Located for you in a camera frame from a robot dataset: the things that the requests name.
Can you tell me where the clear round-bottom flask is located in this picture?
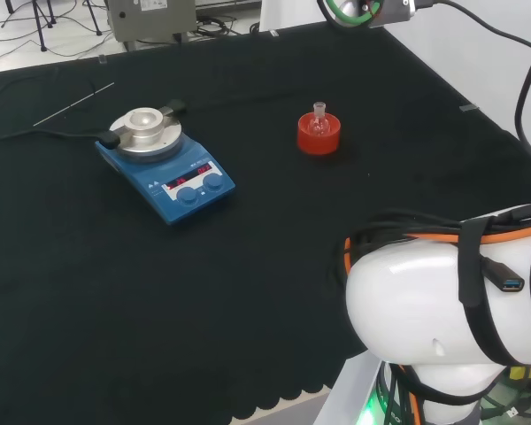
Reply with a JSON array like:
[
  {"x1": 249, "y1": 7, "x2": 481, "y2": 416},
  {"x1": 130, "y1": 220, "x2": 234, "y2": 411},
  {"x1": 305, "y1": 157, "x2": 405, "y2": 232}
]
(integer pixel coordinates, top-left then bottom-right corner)
[{"x1": 308, "y1": 101, "x2": 331, "y2": 136}]

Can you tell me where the black bench cloth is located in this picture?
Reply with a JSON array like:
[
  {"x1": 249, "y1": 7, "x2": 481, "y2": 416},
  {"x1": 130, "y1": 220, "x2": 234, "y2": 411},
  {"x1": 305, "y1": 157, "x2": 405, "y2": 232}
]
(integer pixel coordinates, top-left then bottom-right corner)
[{"x1": 0, "y1": 16, "x2": 531, "y2": 425}]

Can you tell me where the blue base heater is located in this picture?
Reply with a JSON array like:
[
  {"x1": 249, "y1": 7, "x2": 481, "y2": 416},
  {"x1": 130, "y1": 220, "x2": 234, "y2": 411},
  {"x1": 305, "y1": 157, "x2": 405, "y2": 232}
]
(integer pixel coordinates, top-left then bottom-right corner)
[{"x1": 94, "y1": 99, "x2": 237, "y2": 228}]

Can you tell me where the pale board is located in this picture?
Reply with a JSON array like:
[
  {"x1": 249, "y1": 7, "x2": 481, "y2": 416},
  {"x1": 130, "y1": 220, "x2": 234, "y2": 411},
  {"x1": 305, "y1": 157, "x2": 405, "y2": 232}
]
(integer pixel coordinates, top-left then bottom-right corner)
[{"x1": 315, "y1": 352, "x2": 384, "y2": 425}]

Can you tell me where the thin glass rod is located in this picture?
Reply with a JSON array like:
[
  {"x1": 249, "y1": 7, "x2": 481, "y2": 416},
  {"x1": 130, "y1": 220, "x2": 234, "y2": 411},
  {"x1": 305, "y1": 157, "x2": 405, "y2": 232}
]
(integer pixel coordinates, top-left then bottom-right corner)
[{"x1": 33, "y1": 81, "x2": 116, "y2": 128}]

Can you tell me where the grey metal control box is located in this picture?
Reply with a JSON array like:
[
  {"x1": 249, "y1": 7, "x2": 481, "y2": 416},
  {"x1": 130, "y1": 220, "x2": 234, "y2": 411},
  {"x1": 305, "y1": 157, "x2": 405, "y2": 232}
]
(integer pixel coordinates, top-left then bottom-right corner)
[{"x1": 104, "y1": 0, "x2": 199, "y2": 44}]

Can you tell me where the black tripod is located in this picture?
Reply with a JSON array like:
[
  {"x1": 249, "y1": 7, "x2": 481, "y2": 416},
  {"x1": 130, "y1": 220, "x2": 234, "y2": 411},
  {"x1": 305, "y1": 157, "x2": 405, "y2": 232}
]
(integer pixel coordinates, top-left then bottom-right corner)
[{"x1": 3, "y1": 0, "x2": 59, "y2": 53}]

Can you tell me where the red flask ring stand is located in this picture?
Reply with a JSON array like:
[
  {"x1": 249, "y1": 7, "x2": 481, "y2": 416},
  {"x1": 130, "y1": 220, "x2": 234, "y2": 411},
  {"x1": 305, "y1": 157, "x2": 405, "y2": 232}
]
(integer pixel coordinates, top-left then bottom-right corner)
[{"x1": 296, "y1": 112, "x2": 341, "y2": 156}]

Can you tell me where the black heater power cable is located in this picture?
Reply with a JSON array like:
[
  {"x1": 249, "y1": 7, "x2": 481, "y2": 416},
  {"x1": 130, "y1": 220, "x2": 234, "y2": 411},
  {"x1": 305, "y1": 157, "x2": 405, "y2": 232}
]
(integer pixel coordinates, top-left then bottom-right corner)
[{"x1": 0, "y1": 126, "x2": 106, "y2": 143}]

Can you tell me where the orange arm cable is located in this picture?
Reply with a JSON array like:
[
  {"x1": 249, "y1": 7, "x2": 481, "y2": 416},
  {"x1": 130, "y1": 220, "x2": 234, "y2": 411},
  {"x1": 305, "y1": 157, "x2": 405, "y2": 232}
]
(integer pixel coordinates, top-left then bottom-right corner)
[{"x1": 342, "y1": 225, "x2": 531, "y2": 279}]

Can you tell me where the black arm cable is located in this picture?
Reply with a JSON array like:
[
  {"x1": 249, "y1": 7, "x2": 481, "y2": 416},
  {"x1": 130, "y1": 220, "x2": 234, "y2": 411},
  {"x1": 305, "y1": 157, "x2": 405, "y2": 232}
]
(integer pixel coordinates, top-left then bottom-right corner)
[{"x1": 418, "y1": 0, "x2": 531, "y2": 209}]

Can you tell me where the black floor cable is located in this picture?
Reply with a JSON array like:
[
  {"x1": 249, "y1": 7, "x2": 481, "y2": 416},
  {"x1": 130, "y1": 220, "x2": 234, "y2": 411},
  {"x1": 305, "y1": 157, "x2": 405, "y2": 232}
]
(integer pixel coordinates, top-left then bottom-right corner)
[{"x1": 0, "y1": 0, "x2": 112, "y2": 59}]

